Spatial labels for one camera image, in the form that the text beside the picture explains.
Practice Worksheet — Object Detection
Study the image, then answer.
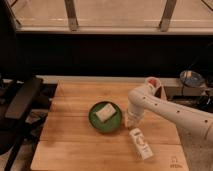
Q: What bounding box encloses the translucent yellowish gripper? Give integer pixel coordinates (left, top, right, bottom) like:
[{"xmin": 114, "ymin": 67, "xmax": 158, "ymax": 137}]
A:
[{"xmin": 125, "ymin": 113, "xmax": 142, "ymax": 129}]

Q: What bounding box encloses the white plastic bottle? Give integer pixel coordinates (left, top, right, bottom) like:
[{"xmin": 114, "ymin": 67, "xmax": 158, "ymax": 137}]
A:
[{"xmin": 129, "ymin": 128, "xmax": 153, "ymax": 160}]

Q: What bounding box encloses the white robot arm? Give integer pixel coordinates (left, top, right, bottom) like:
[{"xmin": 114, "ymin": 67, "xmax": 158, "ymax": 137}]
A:
[{"xmin": 127, "ymin": 84, "xmax": 213, "ymax": 142}]

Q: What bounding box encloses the green bowl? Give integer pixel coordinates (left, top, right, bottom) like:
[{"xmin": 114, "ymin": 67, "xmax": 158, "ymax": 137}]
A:
[{"xmin": 88, "ymin": 101, "xmax": 122, "ymax": 133}]

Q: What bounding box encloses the white sponge block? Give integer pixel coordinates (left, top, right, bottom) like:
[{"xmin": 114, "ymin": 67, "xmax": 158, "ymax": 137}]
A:
[{"xmin": 96, "ymin": 103, "xmax": 116, "ymax": 122}]

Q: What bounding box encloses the white cup with red object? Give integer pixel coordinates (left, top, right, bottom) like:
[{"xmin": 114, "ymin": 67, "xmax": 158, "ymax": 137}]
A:
[{"xmin": 145, "ymin": 77, "xmax": 162, "ymax": 98}]

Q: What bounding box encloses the round grey dish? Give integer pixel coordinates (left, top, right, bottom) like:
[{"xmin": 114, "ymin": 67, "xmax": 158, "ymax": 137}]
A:
[{"xmin": 180, "ymin": 70, "xmax": 204, "ymax": 87}]

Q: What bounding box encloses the black office chair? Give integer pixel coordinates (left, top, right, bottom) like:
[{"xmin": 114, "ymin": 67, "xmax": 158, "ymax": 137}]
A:
[{"xmin": 0, "ymin": 77, "xmax": 43, "ymax": 171}]

